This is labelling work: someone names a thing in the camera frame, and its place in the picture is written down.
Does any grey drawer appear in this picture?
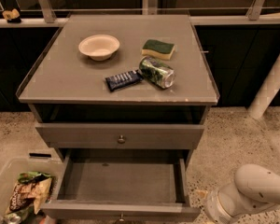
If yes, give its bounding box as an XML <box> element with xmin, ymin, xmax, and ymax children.
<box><xmin>43</xmin><ymin>149</ymin><xmax>200</xmax><ymax>222</ymax></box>
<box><xmin>35</xmin><ymin>123</ymin><xmax>204</xmax><ymax>149</ymax></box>

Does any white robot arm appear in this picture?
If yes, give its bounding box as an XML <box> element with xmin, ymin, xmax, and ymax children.
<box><xmin>204</xmin><ymin>54</ymin><xmax>280</xmax><ymax>224</ymax></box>

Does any round top drawer knob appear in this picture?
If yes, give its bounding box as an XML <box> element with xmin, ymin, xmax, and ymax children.
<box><xmin>118</xmin><ymin>135</ymin><xmax>126</xmax><ymax>144</ymax></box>

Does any round drawer knob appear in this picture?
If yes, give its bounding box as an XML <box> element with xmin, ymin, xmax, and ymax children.
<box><xmin>119</xmin><ymin>214</ymin><xmax>125</xmax><ymax>223</ymax></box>
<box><xmin>118</xmin><ymin>135</ymin><xmax>126</xmax><ymax>144</ymax></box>

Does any grey drawer cabinet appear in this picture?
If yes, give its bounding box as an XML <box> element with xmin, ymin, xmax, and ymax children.
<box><xmin>15</xmin><ymin>14</ymin><xmax>220</xmax><ymax>170</ymax></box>

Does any grey top drawer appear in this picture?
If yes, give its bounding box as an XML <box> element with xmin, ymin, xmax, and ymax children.
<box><xmin>35</xmin><ymin>123</ymin><xmax>204</xmax><ymax>149</ymax></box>

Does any round middle drawer knob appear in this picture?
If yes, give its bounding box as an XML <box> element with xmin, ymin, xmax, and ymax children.
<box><xmin>119</xmin><ymin>214</ymin><xmax>125</xmax><ymax>223</ymax></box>

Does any blue snack bar wrapper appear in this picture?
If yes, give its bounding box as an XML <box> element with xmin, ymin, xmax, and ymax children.
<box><xmin>105</xmin><ymin>70</ymin><xmax>144</xmax><ymax>91</ymax></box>

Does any green soda can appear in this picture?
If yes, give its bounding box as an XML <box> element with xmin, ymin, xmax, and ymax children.
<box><xmin>139</xmin><ymin>56</ymin><xmax>175</xmax><ymax>89</ymax></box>

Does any green yellow sponge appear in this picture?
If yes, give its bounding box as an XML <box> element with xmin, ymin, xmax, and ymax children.
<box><xmin>141</xmin><ymin>39</ymin><xmax>175</xmax><ymax>61</ymax></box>

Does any white paper bowl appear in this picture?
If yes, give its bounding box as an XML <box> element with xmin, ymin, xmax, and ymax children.
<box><xmin>78</xmin><ymin>35</ymin><xmax>120</xmax><ymax>62</ymax></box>

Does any green chip bag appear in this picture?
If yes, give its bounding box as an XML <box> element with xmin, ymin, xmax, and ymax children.
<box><xmin>18</xmin><ymin>171</ymin><xmax>51</xmax><ymax>184</ymax></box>

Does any brown chip bag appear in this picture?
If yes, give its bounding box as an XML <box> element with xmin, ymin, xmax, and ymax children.
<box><xmin>6</xmin><ymin>177</ymin><xmax>52</xmax><ymax>214</ymax></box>

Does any metal window railing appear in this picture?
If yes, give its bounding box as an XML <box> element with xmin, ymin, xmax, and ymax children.
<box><xmin>0</xmin><ymin>0</ymin><xmax>280</xmax><ymax>27</ymax></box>

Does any yellow object on ledge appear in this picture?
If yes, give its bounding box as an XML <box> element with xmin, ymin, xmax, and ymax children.
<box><xmin>2</xmin><ymin>8</ymin><xmax>21</xmax><ymax>23</ymax></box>

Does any clear plastic bin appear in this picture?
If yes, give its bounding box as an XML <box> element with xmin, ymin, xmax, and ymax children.
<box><xmin>0</xmin><ymin>158</ymin><xmax>62</xmax><ymax>224</ymax></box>

